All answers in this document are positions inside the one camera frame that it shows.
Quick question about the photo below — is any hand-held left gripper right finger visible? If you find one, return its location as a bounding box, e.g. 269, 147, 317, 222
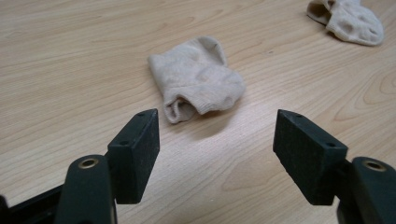
273, 108, 396, 224

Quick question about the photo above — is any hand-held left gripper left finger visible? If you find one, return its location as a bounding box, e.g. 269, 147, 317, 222
53, 108, 161, 224

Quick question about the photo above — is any beige ankle sock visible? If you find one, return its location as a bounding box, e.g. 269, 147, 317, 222
305, 0, 385, 47
147, 35, 247, 125

